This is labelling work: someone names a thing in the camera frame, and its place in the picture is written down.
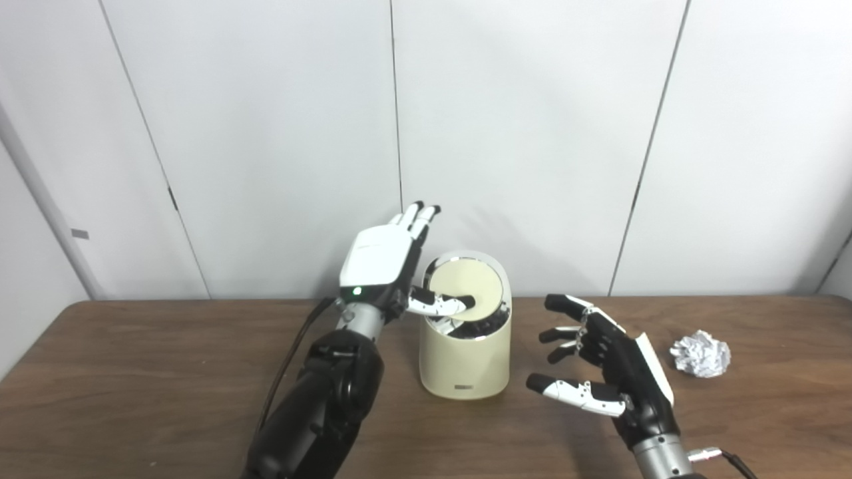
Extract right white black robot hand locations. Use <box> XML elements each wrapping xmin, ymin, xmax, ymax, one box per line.
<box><xmin>526</xmin><ymin>294</ymin><xmax>681</xmax><ymax>450</ymax></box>

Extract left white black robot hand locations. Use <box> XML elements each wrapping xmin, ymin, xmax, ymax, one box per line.
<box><xmin>338</xmin><ymin>201</ymin><xmax>477</xmax><ymax>327</ymax></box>

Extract white paper ball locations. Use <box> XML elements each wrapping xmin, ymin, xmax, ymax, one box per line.
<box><xmin>670</xmin><ymin>330</ymin><xmax>732</xmax><ymax>379</ymax></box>

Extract cream round bin lid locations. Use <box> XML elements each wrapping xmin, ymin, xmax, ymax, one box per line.
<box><xmin>429</xmin><ymin>259</ymin><xmax>503</xmax><ymax>323</ymax></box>

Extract black bin liner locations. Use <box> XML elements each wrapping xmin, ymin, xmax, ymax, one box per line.
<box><xmin>429</xmin><ymin>303</ymin><xmax>512</xmax><ymax>341</ymax></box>

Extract cream-colored bin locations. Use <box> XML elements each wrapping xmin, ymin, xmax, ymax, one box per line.
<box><xmin>419</xmin><ymin>250</ymin><xmax>513</xmax><ymax>400</ymax></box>

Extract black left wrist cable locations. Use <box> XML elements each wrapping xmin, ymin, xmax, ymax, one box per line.
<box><xmin>256</xmin><ymin>297</ymin><xmax>337</xmax><ymax>433</ymax></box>

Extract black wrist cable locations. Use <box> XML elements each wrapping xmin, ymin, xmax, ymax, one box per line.
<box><xmin>722</xmin><ymin>451</ymin><xmax>759</xmax><ymax>479</ymax></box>
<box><xmin>256</xmin><ymin>297</ymin><xmax>337</xmax><ymax>433</ymax></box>

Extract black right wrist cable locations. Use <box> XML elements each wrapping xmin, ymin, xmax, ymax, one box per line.
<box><xmin>722</xmin><ymin>451</ymin><xmax>759</xmax><ymax>479</ymax></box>

